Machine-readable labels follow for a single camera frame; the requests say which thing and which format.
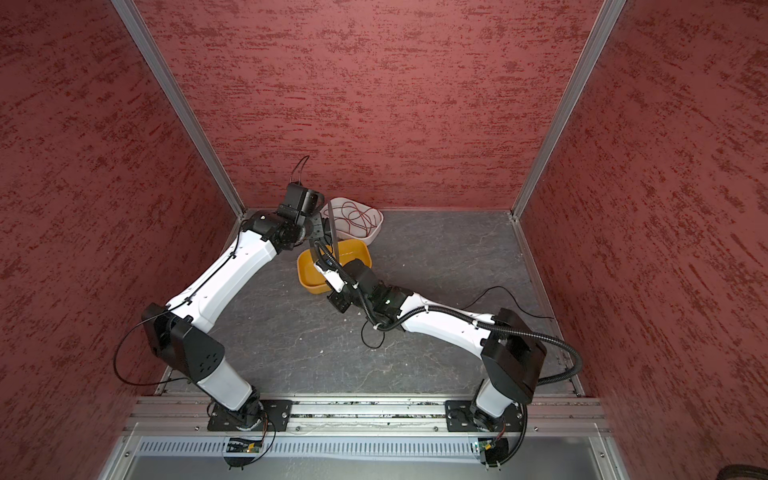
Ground black cable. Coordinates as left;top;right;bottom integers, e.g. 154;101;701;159
311;239;556;351

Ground dark grey cable spool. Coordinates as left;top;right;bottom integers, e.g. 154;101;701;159
309;207;341;270

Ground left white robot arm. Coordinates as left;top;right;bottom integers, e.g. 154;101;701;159
141;211;337;431

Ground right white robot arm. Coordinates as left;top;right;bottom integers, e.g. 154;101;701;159
314;260;547;432

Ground yellow plastic tray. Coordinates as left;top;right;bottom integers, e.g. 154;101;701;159
297;239;372;295

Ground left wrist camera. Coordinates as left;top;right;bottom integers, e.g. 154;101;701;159
276;182;325;225

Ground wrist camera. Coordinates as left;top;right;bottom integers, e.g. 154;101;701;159
276;182;325;225
315;258;346;293

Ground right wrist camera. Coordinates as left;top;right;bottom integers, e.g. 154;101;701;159
315;258;346;293

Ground red cable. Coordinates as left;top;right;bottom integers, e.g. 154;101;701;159
326;201;379;236

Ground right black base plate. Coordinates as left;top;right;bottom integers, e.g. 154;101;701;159
444;400;526;433

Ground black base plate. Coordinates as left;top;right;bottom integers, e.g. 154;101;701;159
207;399;294;433
444;400;526;433

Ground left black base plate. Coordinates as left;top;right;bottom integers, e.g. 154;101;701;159
207;399;294;433

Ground aluminium mounting rail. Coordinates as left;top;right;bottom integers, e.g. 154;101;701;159
119;394;612;438

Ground left aluminium corner post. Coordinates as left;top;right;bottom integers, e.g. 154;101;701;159
111;0;246;218

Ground aluminium corner post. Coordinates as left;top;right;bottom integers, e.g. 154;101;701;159
511;0;626;223
111;0;246;218

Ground right aluminium corner post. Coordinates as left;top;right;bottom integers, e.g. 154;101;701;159
511;0;626;223

